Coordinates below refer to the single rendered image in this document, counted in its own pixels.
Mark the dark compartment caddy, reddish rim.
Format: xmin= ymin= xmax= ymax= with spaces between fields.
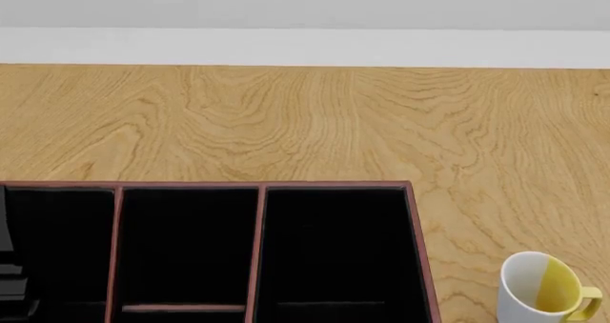
xmin=0 ymin=180 xmax=444 ymax=323

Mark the white and yellow mug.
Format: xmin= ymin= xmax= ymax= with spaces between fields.
xmin=497 ymin=250 xmax=604 ymax=323

